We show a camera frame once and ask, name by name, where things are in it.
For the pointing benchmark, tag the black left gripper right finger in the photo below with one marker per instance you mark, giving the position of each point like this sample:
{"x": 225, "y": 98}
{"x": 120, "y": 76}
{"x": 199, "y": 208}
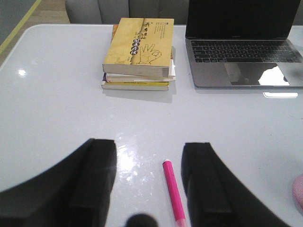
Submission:
{"x": 216, "y": 197}

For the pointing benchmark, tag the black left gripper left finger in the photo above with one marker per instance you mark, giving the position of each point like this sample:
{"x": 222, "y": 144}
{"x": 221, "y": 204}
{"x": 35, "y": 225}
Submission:
{"x": 73, "y": 193}

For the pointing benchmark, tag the pink highlighter pen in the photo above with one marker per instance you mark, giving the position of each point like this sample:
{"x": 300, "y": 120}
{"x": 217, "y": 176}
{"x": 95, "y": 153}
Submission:
{"x": 175, "y": 199}

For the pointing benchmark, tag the pink mesh pen holder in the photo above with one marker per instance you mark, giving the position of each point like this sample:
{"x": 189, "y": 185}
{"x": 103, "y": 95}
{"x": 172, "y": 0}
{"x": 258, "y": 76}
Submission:
{"x": 297, "y": 192}

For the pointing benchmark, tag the middle cream book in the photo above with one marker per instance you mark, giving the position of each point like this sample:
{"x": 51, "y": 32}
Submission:
{"x": 142, "y": 78}

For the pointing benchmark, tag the bottom yellow book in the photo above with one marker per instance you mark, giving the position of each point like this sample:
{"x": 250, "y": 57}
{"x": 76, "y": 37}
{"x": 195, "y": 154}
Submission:
{"x": 142, "y": 86}

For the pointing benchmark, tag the yellow book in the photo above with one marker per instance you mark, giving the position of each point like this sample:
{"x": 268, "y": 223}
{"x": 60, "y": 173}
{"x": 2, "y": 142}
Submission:
{"x": 142, "y": 86}
{"x": 141, "y": 46}

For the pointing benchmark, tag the grey open laptop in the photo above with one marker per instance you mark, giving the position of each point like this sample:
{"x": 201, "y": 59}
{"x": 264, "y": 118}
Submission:
{"x": 243, "y": 43}

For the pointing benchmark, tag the top yellow book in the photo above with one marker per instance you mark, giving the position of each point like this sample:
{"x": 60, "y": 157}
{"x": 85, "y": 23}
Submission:
{"x": 141, "y": 46}

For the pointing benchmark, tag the left grey armchair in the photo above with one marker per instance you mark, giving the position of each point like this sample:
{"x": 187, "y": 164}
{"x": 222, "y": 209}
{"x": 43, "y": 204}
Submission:
{"x": 111, "y": 11}

